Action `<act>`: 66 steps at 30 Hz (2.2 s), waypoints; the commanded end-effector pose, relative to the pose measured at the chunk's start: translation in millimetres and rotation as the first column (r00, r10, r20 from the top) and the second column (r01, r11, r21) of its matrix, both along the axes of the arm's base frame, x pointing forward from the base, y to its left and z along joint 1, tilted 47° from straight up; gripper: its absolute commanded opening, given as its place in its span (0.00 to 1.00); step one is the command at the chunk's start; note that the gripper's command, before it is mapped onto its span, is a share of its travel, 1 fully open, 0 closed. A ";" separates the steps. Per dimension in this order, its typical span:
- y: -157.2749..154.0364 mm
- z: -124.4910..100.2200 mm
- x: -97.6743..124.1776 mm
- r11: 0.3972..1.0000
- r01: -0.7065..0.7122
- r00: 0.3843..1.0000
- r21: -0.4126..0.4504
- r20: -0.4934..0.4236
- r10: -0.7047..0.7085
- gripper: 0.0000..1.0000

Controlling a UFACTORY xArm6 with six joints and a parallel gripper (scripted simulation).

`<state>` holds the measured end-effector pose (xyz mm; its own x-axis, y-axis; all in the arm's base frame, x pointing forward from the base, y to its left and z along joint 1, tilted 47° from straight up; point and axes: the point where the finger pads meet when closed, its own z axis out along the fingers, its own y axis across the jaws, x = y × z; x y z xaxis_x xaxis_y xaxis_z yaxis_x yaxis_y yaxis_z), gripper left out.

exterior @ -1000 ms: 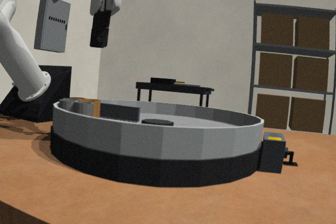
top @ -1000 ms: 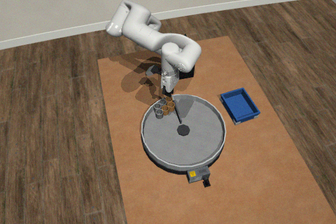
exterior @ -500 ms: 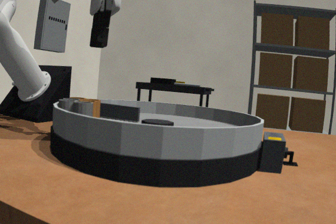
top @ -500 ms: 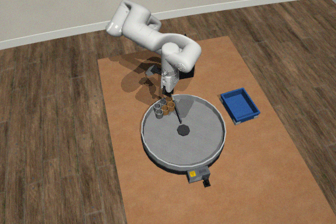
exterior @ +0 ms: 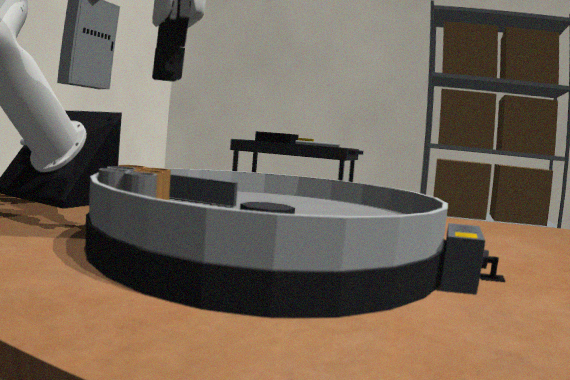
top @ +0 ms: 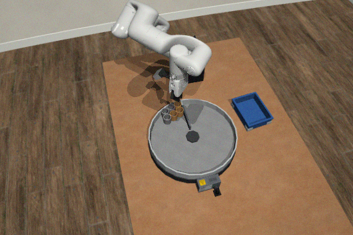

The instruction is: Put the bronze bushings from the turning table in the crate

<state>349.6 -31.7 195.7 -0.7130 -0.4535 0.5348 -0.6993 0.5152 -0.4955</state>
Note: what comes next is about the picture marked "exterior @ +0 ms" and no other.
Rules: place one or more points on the grey cylinder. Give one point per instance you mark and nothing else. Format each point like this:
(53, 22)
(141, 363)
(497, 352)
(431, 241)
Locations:
(120, 167)
(112, 177)
(142, 183)

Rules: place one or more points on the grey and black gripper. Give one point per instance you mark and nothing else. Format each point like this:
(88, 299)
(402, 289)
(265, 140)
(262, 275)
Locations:
(169, 58)

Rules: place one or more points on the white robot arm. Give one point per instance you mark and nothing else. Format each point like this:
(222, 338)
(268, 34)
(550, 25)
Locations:
(28, 100)

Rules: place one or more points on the grey round turntable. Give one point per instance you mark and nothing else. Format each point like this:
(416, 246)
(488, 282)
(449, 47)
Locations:
(280, 252)

